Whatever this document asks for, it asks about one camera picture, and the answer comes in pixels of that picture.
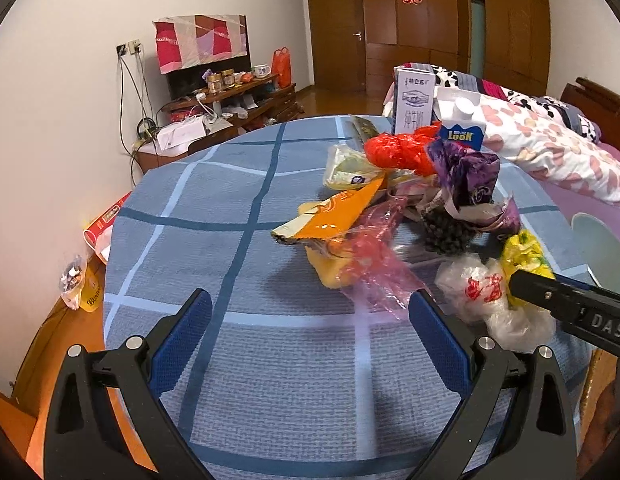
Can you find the wooden wardrobe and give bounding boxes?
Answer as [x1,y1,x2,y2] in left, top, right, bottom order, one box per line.
[360,0,551,106]

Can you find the black dotted bag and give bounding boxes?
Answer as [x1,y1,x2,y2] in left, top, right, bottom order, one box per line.
[422,205,483,256]

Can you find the yellow bottle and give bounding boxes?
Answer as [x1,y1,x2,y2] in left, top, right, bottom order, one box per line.
[80,265,103,312]

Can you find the orange gift bag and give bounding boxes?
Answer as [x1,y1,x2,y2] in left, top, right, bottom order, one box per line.
[271,47,293,88]

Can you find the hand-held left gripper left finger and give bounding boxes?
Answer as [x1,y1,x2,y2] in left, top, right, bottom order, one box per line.
[44,288,213,480]

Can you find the red cardboard box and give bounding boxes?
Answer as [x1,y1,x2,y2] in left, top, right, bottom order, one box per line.
[83,192,133,264]

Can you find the flat yellow box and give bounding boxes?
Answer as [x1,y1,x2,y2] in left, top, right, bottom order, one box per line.
[305,240,355,288]

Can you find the pink bed sheet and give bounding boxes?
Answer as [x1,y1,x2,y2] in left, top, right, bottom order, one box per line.
[540,140,620,261]

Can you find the blue white carton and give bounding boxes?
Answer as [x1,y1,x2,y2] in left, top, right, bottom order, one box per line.
[432,87,486,152]

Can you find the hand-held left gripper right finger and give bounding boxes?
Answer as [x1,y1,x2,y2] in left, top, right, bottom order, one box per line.
[409,289,577,480]

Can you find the black television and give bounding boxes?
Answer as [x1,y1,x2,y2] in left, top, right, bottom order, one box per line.
[167,15,253,102]

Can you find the pale green round disc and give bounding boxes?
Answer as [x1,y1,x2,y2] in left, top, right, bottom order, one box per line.
[572,212,620,287]

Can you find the purple foil wrapper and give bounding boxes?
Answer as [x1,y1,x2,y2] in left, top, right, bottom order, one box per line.
[427,137,501,208]

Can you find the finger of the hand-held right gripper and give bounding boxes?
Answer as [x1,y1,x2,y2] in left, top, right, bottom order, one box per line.
[507,270,591,322]

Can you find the white plastic bag red print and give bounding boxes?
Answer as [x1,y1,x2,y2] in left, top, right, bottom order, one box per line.
[435,255,556,352]

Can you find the olive foil wrapper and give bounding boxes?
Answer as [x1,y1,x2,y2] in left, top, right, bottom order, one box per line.
[349,115,385,148]

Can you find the blue checked tablecloth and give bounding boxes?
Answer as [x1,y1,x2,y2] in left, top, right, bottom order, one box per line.
[104,115,598,480]

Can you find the wooden television cabinet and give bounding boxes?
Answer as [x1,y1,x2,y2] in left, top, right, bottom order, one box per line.
[132,72,298,173]

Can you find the pink plastic bag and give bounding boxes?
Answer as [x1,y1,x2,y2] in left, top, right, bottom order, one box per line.
[340,197,425,311]

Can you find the wooden headboard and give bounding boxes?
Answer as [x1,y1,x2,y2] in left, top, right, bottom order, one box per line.
[562,77,620,156]

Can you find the orange snack wrapper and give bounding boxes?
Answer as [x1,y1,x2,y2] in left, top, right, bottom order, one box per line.
[272,177,385,248]

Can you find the wooden door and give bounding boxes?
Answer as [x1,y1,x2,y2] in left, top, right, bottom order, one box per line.
[307,0,367,93]

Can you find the clear plastic bag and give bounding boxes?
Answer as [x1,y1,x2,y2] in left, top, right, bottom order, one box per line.
[60,255,88,311]

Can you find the pale green packet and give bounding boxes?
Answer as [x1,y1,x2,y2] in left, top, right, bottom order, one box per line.
[324,144,391,191]

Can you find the floral quilt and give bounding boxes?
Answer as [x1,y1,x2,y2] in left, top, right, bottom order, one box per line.
[435,67,620,206]

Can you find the hanging cables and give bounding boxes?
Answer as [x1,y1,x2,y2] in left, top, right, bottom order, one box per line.
[117,52,158,161]

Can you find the grey white milk box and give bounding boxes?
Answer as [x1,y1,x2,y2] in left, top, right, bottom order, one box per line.
[393,64,435,136]

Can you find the yellow plastic bag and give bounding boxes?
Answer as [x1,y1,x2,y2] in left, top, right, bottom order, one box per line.
[500,230,557,308]

